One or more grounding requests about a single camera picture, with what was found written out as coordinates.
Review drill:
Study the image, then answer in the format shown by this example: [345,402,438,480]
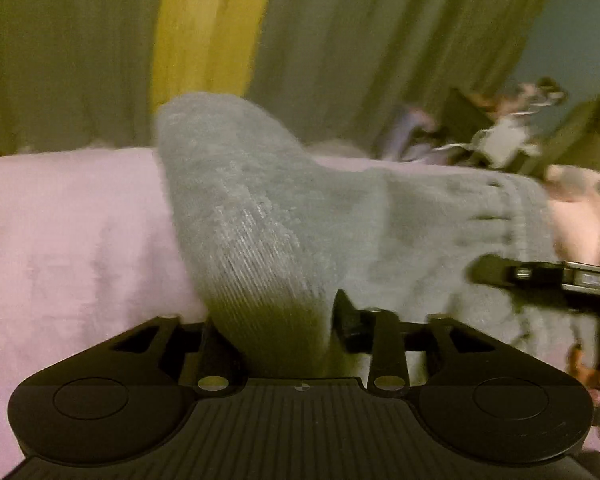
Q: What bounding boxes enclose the grey sweatpants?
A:
[156,93,598,377]

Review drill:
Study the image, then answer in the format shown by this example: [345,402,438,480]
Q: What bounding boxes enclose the dark nightstand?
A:
[441,88,494,168]

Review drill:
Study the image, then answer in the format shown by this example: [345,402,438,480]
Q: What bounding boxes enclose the pink plush toy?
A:
[543,165,600,266]

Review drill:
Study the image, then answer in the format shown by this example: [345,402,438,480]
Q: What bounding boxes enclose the person's right hand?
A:
[567,344,600,426]

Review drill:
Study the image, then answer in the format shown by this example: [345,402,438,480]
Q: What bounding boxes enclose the pink bed blanket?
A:
[0,146,600,480]

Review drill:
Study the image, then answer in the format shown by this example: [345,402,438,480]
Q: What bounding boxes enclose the yellow curtain strip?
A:
[150,0,268,108]

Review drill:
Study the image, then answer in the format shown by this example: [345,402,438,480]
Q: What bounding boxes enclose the white charger box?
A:
[471,115,530,169]

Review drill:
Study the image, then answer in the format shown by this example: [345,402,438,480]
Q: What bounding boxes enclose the green curtain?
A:
[0,0,545,155]

